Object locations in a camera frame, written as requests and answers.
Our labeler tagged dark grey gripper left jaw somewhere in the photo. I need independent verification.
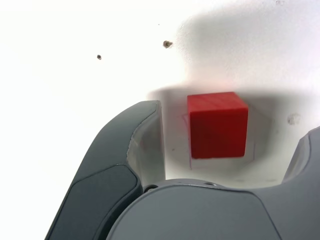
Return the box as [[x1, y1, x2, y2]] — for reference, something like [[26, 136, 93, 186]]
[[44, 99, 166, 240]]

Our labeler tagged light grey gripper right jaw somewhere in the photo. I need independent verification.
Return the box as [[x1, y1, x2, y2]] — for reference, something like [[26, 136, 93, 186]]
[[104, 126, 320, 240]]

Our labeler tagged red cube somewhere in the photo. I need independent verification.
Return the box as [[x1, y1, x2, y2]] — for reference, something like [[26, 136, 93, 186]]
[[186, 91, 249, 160]]

